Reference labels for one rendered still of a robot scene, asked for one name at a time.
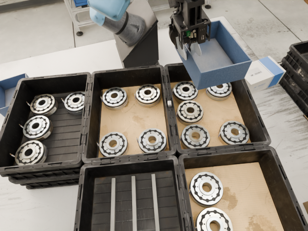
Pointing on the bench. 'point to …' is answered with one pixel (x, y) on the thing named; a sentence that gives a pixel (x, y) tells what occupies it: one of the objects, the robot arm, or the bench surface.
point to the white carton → (263, 74)
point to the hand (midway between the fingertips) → (187, 53)
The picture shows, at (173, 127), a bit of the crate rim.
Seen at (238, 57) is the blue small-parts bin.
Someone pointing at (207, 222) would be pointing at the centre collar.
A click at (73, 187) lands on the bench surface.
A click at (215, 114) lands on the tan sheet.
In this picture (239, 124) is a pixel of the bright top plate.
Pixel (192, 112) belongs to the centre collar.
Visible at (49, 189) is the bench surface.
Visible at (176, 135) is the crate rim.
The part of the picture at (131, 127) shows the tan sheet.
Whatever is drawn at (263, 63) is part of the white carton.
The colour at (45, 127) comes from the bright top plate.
